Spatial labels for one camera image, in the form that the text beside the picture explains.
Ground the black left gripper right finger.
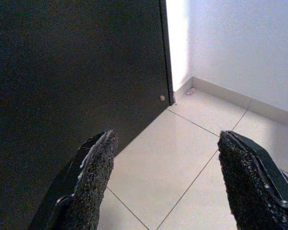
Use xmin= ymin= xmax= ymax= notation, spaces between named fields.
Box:
xmin=217 ymin=130 xmax=288 ymax=230

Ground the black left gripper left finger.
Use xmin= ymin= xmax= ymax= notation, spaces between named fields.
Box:
xmin=28 ymin=129 xmax=118 ymax=230

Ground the dark cabinet side panel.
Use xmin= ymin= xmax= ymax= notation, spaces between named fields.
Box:
xmin=0 ymin=0 xmax=175 ymax=230

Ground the beige skirting board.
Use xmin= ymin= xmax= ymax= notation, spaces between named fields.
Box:
xmin=173 ymin=76 xmax=288 ymax=130

